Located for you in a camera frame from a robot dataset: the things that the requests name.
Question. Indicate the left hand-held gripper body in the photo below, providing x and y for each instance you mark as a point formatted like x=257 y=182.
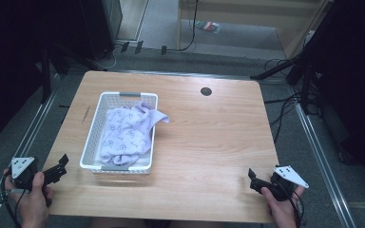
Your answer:
x=23 y=172

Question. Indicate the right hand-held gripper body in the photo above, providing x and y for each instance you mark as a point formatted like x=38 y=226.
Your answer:
x=286 y=183

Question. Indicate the white perforated plastic basket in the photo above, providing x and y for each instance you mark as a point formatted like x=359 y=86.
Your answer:
x=98 y=139

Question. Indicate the lavender printed cloth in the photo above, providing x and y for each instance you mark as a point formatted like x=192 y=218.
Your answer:
x=126 y=133

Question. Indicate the person's right hand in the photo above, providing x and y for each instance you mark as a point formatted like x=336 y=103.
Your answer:
x=282 y=210

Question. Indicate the person's left hand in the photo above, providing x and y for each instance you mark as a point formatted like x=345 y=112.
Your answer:
x=31 y=205

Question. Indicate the black metal stand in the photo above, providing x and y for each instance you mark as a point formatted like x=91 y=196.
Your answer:
x=46 y=76
x=297 y=63

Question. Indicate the dark round table grommet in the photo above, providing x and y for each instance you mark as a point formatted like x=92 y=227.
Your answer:
x=206 y=91

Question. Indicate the black cabinet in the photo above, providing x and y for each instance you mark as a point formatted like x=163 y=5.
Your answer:
x=103 y=25

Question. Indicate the light wooden shelf unit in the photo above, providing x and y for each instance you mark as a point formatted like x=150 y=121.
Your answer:
x=297 y=31

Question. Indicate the colourful packet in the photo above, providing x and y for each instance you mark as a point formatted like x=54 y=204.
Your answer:
x=207 y=26

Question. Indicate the metal floor rail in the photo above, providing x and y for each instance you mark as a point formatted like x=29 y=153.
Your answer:
x=22 y=142
x=323 y=164

